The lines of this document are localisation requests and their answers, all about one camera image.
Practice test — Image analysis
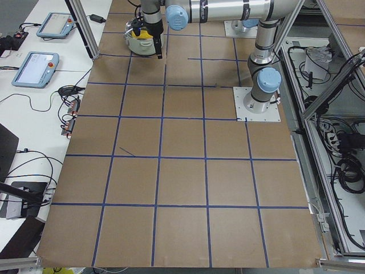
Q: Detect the yellow corn cob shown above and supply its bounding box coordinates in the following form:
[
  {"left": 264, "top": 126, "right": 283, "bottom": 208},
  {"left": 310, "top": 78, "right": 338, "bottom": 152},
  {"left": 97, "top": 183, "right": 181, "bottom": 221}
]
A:
[{"left": 131, "top": 28, "right": 153, "bottom": 40}]

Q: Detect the glass pot lid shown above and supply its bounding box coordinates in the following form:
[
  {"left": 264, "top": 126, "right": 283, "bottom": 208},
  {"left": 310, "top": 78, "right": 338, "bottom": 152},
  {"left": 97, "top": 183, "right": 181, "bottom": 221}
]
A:
[{"left": 124, "top": 17, "right": 146, "bottom": 38}]

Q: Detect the black power adapter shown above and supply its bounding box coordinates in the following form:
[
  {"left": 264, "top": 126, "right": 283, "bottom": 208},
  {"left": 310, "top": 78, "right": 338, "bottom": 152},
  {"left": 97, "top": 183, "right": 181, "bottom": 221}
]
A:
[{"left": 90, "top": 14, "right": 106, "bottom": 23}]

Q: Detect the aluminium frame post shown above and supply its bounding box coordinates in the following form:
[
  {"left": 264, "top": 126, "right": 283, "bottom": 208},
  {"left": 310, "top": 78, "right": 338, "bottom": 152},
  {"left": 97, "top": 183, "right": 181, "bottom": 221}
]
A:
[{"left": 65, "top": 0, "right": 100, "bottom": 60}]

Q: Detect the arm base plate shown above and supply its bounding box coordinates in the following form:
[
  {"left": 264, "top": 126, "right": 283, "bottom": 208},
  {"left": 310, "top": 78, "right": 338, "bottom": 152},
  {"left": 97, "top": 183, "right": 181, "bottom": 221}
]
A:
[
  {"left": 233, "top": 87, "right": 281, "bottom": 122},
  {"left": 224, "top": 19, "right": 259, "bottom": 39}
]

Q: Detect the near blue teach pendant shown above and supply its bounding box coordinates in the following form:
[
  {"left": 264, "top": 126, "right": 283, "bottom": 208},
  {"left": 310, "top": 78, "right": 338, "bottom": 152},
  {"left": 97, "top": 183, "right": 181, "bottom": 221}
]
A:
[{"left": 11, "top": 51, "right": 59, "bottom": 88}]

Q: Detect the black cable bundle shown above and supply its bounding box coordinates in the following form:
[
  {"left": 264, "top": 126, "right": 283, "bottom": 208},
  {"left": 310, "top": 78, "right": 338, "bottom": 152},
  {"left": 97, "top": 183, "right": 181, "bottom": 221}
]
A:
[{"left": 332, "top": 154, "right": 365, "bottom": 195}]

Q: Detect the pale green steel pot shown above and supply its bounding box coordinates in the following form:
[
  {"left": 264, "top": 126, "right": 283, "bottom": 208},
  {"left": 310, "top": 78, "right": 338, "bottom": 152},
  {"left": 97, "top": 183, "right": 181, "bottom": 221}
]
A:
[{"left": 124, "top": 16, "right": 163, "bottom": 56}]

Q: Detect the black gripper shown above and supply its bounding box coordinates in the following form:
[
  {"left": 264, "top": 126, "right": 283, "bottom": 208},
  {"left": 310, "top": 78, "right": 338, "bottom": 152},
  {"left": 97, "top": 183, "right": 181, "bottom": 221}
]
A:
[{"left": 145, "top": 20, "right": 164, "bottom": 59}]

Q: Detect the brown paper table cover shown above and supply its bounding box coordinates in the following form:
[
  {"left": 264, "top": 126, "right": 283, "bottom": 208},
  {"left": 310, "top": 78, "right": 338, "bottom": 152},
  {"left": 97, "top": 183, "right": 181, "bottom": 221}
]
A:
[{"left": 37, "top": 1, "right": 322, "bottom": 268}]

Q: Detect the far blue teach pendant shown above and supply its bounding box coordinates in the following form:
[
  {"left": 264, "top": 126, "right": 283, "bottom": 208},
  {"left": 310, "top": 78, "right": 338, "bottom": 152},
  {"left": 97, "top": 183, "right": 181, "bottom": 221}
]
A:
[{"left": 36, "top": 12, "right": 74, "bottom": 39}]

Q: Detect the usb hub with cables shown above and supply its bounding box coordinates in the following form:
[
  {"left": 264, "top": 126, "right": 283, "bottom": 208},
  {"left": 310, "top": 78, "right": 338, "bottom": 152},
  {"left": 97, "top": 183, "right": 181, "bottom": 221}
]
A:
[{"left": 58, "top": 85, "right": 85, "bottom": 139}]

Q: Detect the blue teach pendant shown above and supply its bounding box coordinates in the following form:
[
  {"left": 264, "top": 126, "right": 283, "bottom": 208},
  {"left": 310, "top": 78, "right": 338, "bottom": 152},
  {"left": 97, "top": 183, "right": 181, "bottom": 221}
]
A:
[
  {"left": 36, "top": 12, "right": 74, "bottom": 39},
  {"left": 11, "top": 51, "right": 59, "bottom": 88}
]

